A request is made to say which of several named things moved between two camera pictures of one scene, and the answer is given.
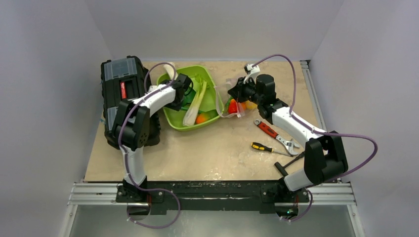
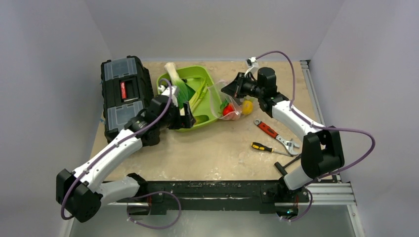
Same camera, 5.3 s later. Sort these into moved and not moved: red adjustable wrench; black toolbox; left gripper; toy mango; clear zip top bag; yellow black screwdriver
Moved: left gripper; clear zip top bag
Not moved: yellow black screwdriver; toy mango; red adjustable wrench; black toolbox
